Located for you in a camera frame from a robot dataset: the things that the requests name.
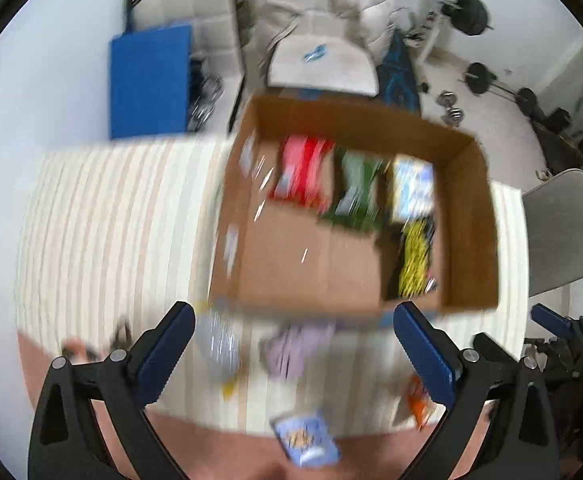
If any black shoe wipes pack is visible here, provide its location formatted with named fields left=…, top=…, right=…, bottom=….
left=397, top=216, right=438, bottom=298

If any printed cardboard box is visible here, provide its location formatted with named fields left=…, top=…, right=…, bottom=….
left=210, top=93, right=499, bottom=316

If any beige seat cushion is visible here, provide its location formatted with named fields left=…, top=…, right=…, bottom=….
left=267, top=35, right=379, bottom=98

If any blue panel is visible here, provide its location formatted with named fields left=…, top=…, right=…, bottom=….
left=109, top=24, right=192, bottom=139

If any white puffer jacket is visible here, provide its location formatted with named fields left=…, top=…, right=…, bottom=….
left=251, top=0, right=395, bottom=64

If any chrome dumbbell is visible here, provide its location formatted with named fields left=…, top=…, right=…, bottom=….
left=436, top=90, right=465, bottom=128

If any silver yellow scrub sponge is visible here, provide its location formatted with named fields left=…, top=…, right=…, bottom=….
left=194, top=304, right=241, bottom=401

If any white padded chair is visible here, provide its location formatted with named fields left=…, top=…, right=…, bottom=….
left=124, top=0, right=246, bottom=133

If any striped cat tablecloth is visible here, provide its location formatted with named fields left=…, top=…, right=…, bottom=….
left=14, top=134, right=530, bottom=480

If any barbell on floor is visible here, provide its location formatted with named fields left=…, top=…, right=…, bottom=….
left=463, top=62, right=539, bottom=117

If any blue weight bench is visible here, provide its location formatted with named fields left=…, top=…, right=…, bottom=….
left=377, top=29, right=421, bottom=115

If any light blue tissue pack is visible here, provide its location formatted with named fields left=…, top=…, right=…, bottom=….
left=270, top=408, right=341, bottom=469

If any lilac cloth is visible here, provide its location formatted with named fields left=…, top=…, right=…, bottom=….
left=261, top=322, right=337, bottom=380

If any red snack bag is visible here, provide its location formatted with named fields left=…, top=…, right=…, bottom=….
left=270, top=136, right=335, bottom=212

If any orange snack bag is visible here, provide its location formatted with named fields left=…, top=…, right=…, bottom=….
left=405, top=374, right=437, bottom=431

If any green snack bag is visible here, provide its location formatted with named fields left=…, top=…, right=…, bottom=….
left=322, top=148, right=386, bottom=233

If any grey chair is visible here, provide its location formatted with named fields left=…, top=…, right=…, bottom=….
left=523, top=169, right=583, bottom=297

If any barbell on rack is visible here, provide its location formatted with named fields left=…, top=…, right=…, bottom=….
left=433, top=0, right=492, bottom=36

